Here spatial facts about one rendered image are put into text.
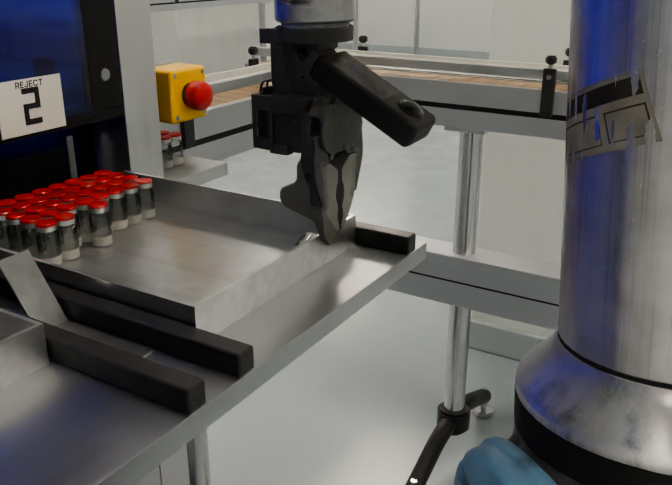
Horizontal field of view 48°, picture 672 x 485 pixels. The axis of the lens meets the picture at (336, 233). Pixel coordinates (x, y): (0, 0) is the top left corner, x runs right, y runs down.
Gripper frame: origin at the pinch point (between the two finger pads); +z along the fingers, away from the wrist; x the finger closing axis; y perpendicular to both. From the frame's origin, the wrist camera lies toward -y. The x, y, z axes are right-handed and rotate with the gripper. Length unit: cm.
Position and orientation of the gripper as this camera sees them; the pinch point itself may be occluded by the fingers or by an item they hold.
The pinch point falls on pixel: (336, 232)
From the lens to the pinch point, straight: 74.9
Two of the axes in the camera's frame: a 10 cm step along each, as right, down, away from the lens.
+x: -5.2, 3.0, -8.0
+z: 0.1, 9.4, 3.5
